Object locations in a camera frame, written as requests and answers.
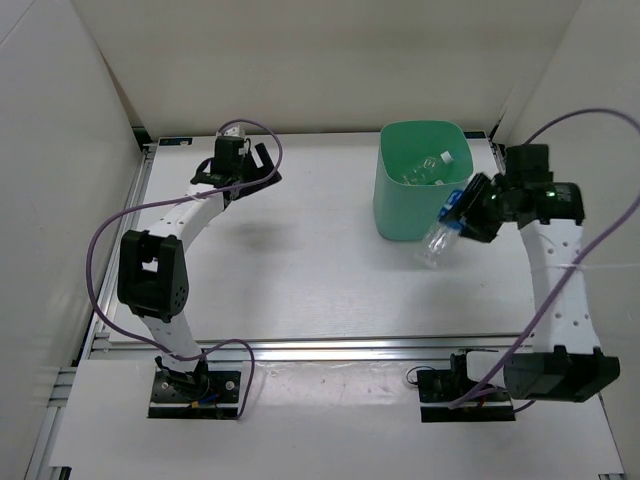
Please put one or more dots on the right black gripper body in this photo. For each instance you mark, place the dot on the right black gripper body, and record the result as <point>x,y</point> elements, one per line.
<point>492,204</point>

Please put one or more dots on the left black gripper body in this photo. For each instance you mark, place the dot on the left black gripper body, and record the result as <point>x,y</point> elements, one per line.
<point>248,171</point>

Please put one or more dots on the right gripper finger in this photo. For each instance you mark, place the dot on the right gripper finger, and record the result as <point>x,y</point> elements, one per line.
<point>461,205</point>
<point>483,232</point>

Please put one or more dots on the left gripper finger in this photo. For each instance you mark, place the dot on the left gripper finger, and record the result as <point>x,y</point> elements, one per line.
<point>253,186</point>
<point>263,159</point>

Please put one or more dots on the blue label plastic bottle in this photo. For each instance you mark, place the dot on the blue label plastic bottle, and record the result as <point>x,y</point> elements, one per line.
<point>442,235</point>

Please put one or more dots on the clear bottle white cap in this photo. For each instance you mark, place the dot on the clear bottle white cap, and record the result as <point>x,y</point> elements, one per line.
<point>432,170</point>

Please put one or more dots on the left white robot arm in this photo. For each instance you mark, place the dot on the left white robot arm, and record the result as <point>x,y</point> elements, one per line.
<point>153,279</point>

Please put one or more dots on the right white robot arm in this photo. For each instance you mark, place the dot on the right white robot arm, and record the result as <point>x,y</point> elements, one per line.
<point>558,356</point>

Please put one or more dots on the green plastic bin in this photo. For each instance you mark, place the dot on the green plastic bin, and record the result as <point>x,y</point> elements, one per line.
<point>406,212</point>

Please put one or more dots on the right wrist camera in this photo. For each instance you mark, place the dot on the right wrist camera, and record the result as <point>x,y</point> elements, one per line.
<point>528,163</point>

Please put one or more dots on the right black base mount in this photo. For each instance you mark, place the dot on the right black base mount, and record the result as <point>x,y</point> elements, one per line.
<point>437,388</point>

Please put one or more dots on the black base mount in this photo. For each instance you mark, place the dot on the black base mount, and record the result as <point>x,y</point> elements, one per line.
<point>203,394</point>
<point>437,388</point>

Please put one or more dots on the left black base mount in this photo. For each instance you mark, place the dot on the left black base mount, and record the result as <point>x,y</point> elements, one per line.
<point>203,394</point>

